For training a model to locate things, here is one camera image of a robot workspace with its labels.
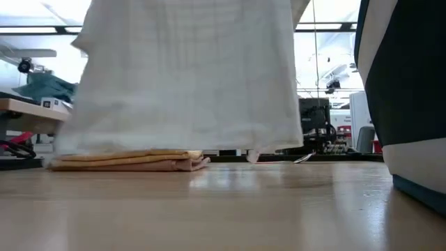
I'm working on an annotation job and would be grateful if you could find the white waffle towel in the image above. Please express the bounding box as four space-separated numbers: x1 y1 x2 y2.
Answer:
54 0 311 164

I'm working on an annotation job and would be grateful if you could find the pink towel with white stripes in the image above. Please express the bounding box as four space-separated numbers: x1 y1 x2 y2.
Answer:
48 155 211 173

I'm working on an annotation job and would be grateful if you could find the yellow checked towel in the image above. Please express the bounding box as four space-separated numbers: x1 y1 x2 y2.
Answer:
48 149 204 169

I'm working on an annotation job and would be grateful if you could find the black computer monitor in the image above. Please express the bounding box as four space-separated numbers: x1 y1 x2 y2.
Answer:
298 98 331 142

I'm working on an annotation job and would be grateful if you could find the grey office chair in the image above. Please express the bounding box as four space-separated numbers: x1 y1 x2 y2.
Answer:
355 125 376 154

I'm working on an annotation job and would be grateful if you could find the small white box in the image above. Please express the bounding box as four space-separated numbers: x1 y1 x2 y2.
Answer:
40 97 73 113

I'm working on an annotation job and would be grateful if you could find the teal cloth pile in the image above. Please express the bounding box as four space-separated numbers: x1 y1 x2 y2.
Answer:
13 71 78 105

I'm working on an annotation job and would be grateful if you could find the navy fabric storage bin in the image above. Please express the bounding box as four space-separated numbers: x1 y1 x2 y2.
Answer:
353 0 446 216

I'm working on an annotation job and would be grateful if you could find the black aluminium table frame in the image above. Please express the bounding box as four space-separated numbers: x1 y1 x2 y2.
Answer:
0 154 384 172

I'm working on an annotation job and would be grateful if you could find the thin hanging cable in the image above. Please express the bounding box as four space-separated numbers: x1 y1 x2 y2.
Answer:
312 0 321 99

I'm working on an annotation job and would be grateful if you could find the wooden workbench grey frame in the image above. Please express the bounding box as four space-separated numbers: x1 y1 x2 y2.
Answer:
0 98 72 154

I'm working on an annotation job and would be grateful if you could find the black ceiling camera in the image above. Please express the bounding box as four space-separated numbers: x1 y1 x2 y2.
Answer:
17 57 34 74

